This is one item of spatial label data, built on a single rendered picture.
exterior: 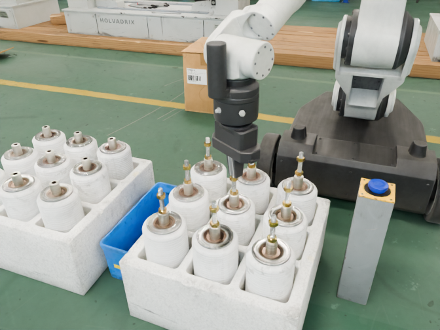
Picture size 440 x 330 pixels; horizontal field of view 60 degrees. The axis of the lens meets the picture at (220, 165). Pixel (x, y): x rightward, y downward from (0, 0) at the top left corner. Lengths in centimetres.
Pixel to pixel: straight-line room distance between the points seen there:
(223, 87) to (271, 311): 42
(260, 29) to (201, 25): 212
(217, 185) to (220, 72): 39
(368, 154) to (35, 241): 96
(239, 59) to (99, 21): 268
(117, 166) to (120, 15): 217
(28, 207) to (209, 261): 50
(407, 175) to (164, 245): 73
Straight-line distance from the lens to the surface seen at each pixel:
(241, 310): 80
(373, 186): 85
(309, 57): 265
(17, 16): 389
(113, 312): 102
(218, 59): 67
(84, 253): 102
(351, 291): 102
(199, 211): 90
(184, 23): 293
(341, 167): 121
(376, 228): 88
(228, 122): 72
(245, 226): 86
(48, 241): 100
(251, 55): 66
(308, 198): 92
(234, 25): 76
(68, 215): 98
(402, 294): 111
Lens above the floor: 78
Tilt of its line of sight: 32 degrees down
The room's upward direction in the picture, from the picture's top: 1 degrees counter-clockwise
